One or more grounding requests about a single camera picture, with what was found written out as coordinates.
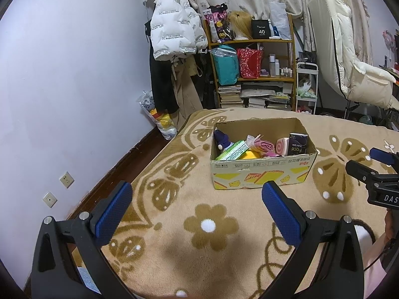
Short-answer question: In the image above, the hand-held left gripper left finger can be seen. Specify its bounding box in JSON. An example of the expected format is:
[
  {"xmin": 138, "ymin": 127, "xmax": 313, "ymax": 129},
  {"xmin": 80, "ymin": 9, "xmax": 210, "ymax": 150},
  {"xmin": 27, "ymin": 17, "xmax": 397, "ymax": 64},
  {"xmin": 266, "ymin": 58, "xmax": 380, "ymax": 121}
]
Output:
[{"xmin": 29, "ymin": 181, "xmax": 138, "ymax": 299}]

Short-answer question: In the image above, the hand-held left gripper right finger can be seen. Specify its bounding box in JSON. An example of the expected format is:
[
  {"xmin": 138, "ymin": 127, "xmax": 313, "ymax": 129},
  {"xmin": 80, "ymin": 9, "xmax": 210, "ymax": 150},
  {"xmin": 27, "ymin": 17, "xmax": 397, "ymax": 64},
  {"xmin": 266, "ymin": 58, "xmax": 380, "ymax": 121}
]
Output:
[{"xmin": 257, "ymin": 181, "xmax": 365, "ymax": 299}]

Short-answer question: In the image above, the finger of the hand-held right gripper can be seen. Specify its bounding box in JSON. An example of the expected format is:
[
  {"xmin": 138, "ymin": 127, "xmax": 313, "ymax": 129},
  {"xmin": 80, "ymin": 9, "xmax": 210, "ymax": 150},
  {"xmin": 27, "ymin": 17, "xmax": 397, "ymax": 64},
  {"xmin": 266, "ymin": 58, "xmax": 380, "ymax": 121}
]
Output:
[
  {"xmin": 345, "ymin": 160, "xmax": 380, "ymax": 184},
  {"xmin": 369, "ymin": 147, "xmax": 399, "ymax": 166}
]

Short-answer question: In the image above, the printed cardboard box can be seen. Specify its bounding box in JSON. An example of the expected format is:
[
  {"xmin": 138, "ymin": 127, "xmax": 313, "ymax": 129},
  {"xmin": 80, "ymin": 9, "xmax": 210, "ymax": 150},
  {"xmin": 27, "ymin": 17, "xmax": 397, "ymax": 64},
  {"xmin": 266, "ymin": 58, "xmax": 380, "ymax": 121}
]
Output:
[{"xmin": 210, "ymin": 118, "xmax": 318, "ymax": 190}]

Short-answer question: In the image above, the pink white soft packet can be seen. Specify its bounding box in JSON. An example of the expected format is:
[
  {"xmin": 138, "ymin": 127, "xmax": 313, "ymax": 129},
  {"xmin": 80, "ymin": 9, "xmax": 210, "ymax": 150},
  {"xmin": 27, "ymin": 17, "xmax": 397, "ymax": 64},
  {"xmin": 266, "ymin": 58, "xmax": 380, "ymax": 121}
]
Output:
[{"xmin": 275, "ymin": 136, "xmax": 291, "ymax": 156}]

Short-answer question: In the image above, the black tissue pack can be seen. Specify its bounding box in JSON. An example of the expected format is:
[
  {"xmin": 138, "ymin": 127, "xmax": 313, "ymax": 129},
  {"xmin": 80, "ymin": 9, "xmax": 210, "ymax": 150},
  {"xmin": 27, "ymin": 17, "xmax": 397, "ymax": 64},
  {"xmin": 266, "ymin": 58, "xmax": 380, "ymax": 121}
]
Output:
[{"xmin": 287, "ymin": 133, "xmax": 308, "ymax": 155}]

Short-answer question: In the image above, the green tissue pack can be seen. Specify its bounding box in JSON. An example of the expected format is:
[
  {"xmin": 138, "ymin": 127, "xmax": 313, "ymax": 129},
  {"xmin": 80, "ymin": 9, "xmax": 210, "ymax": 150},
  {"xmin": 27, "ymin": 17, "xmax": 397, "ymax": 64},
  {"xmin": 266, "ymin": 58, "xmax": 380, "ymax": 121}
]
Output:
[{"xmin": 216, "ymin": 140, "xmax": 250, "ymax": 160}]

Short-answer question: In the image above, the beige patterned carpet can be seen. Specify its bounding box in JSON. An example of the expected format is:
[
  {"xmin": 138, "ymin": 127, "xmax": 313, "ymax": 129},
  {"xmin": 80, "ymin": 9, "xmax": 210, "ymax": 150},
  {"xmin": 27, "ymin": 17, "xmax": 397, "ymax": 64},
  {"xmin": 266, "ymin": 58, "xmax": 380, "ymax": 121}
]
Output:
[{"xmin": 65, "ymin": 107, "xmax": 399, "ymax": 299}]

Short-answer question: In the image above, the person's pink clothing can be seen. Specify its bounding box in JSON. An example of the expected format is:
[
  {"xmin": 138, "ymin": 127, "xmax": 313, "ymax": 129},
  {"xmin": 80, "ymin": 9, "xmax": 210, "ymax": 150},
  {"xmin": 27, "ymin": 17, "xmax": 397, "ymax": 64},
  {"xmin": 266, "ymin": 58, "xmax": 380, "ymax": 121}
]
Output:
[{"xmin": 363, "ymin": 243, "xmax": 389, "ymax": 299}]

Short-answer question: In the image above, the purple plush toy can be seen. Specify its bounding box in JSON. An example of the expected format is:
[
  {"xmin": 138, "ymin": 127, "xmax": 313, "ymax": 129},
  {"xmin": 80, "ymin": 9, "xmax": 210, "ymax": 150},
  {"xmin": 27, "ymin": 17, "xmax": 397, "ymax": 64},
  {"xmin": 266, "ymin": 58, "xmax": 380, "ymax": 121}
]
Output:
[{"xmin": 213, "ymin": 129, "xmax": 233, "ymax": 150}]

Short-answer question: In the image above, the white trolley cart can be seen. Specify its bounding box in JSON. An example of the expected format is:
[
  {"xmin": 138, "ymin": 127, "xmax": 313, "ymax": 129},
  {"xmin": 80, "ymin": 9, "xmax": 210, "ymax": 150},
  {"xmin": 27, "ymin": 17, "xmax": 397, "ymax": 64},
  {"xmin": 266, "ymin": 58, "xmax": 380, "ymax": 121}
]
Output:
[{"xmin": 296, "ymin": 62, "xmax": 319, "ymax": 116}]

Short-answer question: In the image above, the clear plastic bag of toys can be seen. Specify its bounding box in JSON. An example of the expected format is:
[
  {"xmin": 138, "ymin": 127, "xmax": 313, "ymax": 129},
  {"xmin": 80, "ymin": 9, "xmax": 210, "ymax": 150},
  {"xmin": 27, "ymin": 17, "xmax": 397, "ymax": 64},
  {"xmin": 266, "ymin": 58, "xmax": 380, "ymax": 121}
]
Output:
[{"xmin": 136, "ymin": 91, "xmax": 178, "ymax": 140}]

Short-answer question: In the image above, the cream padded recliner chair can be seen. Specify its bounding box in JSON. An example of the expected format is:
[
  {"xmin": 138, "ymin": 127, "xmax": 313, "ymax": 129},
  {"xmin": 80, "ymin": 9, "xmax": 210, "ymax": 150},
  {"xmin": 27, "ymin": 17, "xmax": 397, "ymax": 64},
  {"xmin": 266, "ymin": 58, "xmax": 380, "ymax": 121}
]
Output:
[{"xmin": 308, "ymin": 0, "xmax": 399, "ymax": 111}]

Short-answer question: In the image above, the wooden shelf rack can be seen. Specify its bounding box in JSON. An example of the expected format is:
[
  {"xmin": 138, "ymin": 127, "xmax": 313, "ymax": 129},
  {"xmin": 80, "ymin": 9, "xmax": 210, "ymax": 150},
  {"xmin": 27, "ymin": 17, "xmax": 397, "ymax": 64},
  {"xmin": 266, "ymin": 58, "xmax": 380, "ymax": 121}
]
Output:
[{"xmin": 204, "ymin": 14, "xmax": 297, "ymax": 111}]

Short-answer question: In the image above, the pile of books and papers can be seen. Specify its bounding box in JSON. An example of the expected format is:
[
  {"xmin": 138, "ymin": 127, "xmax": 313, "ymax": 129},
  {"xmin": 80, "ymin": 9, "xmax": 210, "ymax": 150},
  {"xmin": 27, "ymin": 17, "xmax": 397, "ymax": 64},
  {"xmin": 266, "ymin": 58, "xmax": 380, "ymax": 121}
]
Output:
[{"xmin": 241, "ymin": 82, "xmax": 292, "ymax": 110}]

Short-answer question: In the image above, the stack of books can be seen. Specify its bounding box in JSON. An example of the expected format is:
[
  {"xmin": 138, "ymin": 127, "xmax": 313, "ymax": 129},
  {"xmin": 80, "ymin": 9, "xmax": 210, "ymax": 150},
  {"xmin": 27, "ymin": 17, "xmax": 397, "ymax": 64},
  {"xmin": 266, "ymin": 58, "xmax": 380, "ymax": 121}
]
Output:
[{"xmin": 217, "ymin": 84, "xmax": 242, "ymax": 109}]

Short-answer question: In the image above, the row of cosmetic bottles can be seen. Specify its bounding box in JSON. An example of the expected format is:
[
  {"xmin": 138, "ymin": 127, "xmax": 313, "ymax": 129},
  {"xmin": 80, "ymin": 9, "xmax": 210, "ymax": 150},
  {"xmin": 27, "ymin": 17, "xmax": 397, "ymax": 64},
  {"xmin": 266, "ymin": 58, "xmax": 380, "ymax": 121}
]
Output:
[{"xmin": 269, "ymin": 54, "xmax": 294, "ymax": 78}]

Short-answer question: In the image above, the black hanging coat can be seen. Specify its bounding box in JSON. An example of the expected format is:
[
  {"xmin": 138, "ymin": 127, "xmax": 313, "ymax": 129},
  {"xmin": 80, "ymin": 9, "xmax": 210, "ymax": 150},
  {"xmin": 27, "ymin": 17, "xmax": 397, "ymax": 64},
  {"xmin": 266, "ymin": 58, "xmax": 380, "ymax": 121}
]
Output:
[{"xmin": 148, "ymin": 22, "xmax": 180, "ymax": 114}]

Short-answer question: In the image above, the beige trench coat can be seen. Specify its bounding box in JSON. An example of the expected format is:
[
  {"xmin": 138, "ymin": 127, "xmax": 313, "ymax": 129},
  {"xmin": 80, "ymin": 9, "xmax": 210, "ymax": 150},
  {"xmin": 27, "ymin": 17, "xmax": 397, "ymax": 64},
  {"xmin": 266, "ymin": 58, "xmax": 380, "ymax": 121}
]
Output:
[{"xmin": 170, "ymin": 58, "xmax": 203, "ymax": 128}]

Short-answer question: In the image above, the red patterned bag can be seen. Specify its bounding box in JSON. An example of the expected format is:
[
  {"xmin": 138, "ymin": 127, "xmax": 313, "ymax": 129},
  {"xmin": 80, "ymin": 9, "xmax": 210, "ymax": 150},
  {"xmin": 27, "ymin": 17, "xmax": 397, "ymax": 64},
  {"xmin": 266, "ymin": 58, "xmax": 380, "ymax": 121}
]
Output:
[{"xmin": 236, "ymin": 47, "xmax": 263, "ymax": 79}]

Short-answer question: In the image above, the teal shopping bag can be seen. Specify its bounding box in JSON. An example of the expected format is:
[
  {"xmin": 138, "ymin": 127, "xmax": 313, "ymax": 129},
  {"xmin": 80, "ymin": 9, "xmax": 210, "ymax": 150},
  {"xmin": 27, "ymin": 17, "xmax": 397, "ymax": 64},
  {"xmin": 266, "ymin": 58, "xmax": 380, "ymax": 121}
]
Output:
[{"xmin": 209, "ymin": 45, "xmax": 240, "ymax": 85}]

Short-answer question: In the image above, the white plastic bag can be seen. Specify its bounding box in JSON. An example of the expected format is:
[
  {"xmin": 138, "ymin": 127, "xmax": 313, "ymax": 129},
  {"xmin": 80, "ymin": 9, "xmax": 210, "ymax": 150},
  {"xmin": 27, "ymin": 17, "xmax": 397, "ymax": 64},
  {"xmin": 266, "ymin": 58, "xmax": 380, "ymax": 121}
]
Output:
[{"xmin": 270, "ymin": 1, "xmax": 291, "ymax": 39}]

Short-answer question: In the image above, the black square box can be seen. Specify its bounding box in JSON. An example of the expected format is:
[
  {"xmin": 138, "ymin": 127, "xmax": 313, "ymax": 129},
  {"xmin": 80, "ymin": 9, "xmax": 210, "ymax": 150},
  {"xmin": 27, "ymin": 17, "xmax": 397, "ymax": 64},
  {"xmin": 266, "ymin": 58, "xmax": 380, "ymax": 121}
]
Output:
[{"xmin": 251, "ymin": 19, "xmax": 271, "ymax": 39}]

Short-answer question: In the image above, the blonde wig on stand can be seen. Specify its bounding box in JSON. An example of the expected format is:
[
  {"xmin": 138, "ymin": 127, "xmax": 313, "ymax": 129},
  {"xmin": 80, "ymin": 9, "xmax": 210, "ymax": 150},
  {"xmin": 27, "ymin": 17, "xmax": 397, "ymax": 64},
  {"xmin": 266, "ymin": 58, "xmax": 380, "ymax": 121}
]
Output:
[{"xmin": 227, "ymin": 11, "xmax": 254, "ymax": 41}]

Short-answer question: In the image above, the white puffer jacket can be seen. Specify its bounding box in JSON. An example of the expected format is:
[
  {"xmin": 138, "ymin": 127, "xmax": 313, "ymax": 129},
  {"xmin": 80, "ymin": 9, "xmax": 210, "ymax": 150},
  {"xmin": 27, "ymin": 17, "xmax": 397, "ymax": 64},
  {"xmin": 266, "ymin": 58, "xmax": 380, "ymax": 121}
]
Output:
[{"xmin": 150, "ymin": 0, "xmax": 208, "ymax": 61}]

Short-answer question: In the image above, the pink and black bag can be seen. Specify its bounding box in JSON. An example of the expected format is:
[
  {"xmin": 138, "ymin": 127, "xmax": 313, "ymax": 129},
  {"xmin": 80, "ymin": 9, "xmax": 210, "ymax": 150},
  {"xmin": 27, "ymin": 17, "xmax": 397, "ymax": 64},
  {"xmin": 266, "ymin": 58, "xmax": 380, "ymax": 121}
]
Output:
[{"xmin": 204, "ymin": 4, "xmax": 233, "ymax": 42}]

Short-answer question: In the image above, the white wall power socket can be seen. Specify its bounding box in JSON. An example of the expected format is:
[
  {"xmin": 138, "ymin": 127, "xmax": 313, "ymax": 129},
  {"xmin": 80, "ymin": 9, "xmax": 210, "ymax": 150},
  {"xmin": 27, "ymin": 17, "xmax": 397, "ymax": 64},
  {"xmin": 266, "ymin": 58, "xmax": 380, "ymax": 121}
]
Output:
[{"xmin": 60, "ymin": 171, "xmax": 75, "ymax": 189}]

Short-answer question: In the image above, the black cable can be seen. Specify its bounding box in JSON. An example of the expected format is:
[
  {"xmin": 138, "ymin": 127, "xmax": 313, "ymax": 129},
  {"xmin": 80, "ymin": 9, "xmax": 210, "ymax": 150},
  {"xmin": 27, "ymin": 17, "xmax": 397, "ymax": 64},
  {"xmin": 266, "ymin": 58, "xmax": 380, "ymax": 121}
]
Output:
[{"xmin": 365, "ymin": 240, "xmax": 390, "ymax": 270}]

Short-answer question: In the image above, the white wall antenna socket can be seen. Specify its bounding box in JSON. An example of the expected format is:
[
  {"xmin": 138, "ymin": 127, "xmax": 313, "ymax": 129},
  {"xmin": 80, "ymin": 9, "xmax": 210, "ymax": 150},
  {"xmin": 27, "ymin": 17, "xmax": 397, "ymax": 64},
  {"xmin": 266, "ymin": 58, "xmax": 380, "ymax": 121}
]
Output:
[{"xmin": 43, "ymin": 192, "xmax": 58, "ymax": 208}]

